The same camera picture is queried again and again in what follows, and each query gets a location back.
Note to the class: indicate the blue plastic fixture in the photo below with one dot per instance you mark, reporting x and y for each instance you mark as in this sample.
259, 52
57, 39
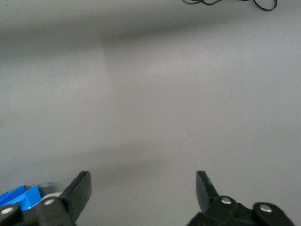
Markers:
26, 196

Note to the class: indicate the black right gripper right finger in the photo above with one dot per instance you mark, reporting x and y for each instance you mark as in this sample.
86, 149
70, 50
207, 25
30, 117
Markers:
207, 193

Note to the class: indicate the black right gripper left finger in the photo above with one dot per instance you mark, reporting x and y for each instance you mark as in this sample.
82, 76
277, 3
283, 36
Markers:
76, 195

